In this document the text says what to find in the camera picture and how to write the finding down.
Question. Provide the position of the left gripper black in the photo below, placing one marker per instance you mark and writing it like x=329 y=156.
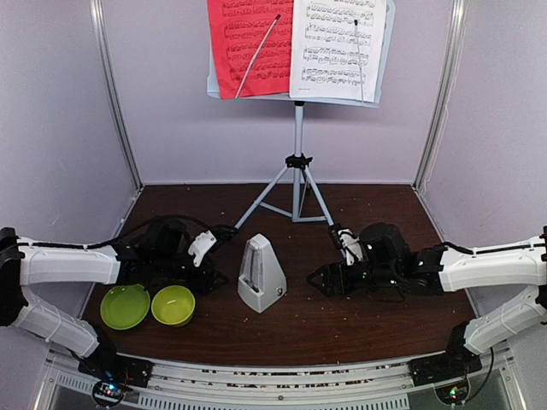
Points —
x=202 y=283

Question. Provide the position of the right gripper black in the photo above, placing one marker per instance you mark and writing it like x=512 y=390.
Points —
x=332 y=271

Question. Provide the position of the grey metronome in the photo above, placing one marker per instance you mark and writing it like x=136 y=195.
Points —
x=261 y=280

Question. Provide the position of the white perforated music stand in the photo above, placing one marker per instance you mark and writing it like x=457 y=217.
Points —
x=285 y=192

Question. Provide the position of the white sheet music page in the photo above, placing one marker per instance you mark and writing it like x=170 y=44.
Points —
x=336 y=49

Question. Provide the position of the red sheet music page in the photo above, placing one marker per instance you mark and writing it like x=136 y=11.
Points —
x=251 y=46

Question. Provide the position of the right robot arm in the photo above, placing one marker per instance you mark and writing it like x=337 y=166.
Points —
x=379 y=258

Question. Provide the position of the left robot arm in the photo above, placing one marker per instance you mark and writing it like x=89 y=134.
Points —
x=164 y=252

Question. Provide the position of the yellow-green bowl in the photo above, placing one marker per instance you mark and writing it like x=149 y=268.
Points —
x=173 y=306

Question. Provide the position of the green plate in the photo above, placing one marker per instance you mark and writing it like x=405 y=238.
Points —
x=123 y=307

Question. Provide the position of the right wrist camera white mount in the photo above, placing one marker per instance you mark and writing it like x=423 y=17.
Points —
x=347 y=243

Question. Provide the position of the aluminium front rail frame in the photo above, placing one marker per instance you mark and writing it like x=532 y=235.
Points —
x=380 y=384

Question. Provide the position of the right aluminium corner post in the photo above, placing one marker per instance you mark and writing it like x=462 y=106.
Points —
x=447 y=81

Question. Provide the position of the aluminium corner post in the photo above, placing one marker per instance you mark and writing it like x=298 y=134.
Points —
x=99 y=28
x=447 y=81

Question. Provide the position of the left aluminium corner post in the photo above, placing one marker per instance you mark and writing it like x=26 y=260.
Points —
x=99 y=28

